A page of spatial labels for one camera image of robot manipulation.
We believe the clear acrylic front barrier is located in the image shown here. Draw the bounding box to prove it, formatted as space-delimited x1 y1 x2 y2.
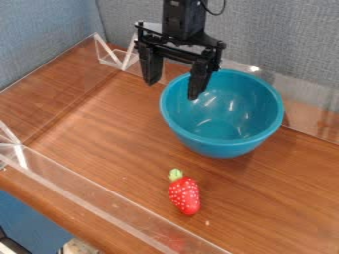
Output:
6 145 232 254

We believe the clear acrylic corner bracket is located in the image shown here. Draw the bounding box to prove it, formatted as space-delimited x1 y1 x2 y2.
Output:
93 33 138 71

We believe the grey object under table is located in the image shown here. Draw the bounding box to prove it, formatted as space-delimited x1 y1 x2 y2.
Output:
57 238 101 254

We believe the clear acrylic left bracket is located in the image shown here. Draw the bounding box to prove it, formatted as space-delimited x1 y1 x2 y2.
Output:
0 121 27 171

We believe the blue plastic bowl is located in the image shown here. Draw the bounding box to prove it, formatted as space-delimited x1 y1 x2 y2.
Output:
158 69 284 159

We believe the black cable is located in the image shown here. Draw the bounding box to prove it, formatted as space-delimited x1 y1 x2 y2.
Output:
198 0 228 17

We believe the clear acrylic barrier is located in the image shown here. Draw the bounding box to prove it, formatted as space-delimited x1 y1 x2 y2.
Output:
6 145 232 254
126 43 339 146

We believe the red toy strawberry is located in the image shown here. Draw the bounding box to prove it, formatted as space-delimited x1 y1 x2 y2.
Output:
168 169 201 215

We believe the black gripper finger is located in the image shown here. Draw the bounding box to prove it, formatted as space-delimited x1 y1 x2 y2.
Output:
188 59 212 100
137 42 162 86

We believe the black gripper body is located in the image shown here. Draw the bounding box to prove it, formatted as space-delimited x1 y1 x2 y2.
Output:
134 21 226 71

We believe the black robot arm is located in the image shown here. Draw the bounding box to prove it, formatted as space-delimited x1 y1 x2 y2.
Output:
134 0 226 100

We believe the clear acrylic back barrier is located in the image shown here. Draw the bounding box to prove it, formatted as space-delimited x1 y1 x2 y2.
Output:
126 43 339 146

